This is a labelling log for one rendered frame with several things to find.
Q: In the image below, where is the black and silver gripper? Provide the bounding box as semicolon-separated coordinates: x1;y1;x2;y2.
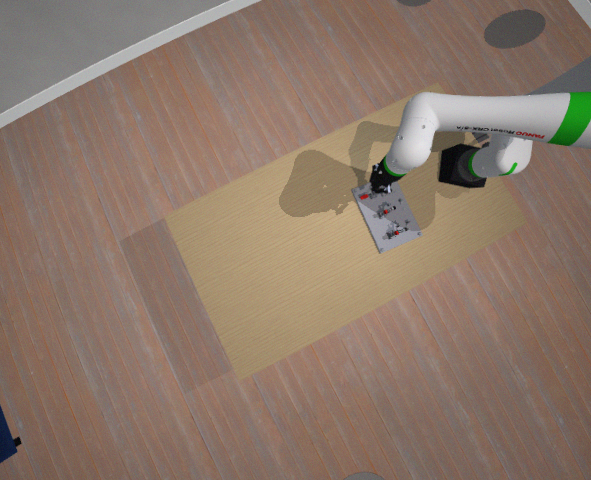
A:
366;163;392;194

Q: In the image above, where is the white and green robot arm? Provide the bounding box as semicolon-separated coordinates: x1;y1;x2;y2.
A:
378;56;591;182

